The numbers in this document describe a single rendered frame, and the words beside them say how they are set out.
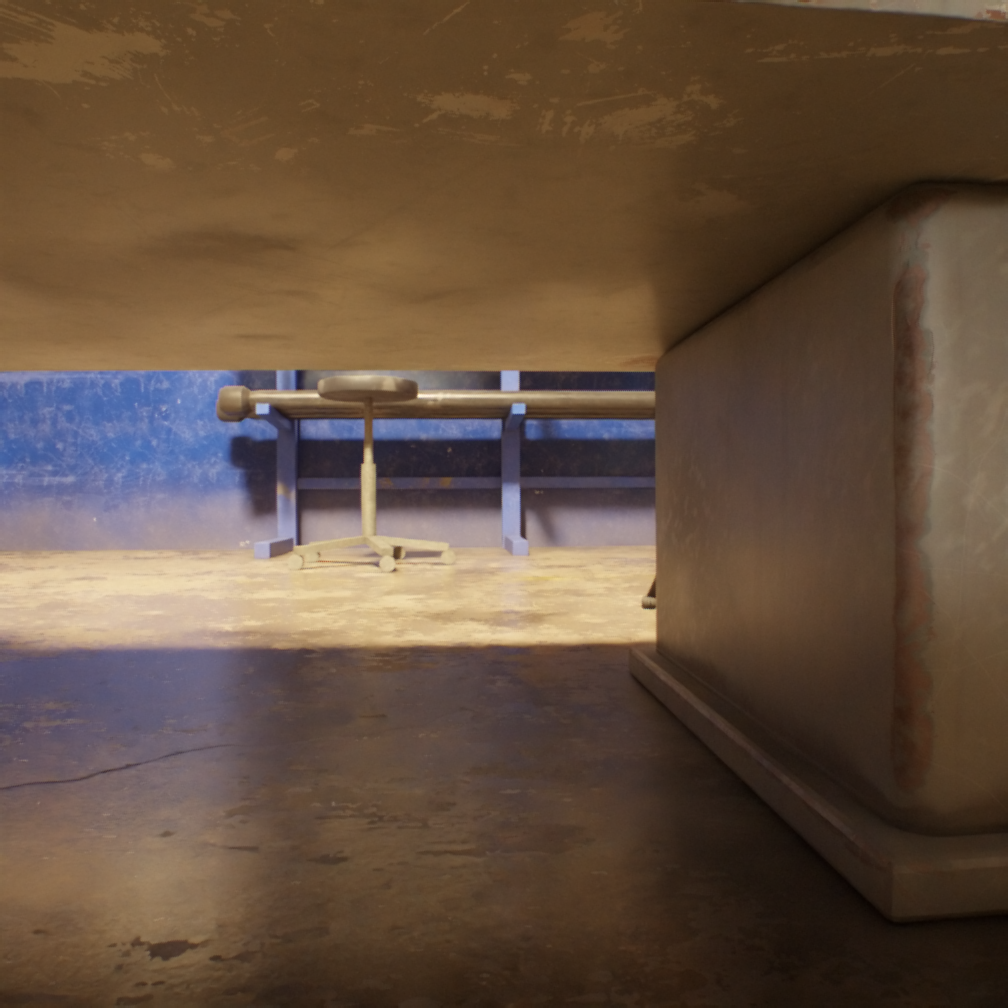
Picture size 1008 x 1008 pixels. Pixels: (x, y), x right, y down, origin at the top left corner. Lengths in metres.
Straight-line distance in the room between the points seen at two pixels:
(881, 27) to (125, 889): 0.56
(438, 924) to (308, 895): 0.08
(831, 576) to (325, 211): 0.40
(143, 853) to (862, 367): 0.54
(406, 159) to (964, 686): 0.41
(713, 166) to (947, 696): 0.31
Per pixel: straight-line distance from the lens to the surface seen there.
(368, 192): 0.49
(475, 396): 3.21
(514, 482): 3.55
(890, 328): 0.50
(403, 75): 0.38
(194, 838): 0.59
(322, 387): 2.69
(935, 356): 0.49
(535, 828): 0.57
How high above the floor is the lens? 0.22
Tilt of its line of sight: level
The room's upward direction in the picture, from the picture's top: straight up
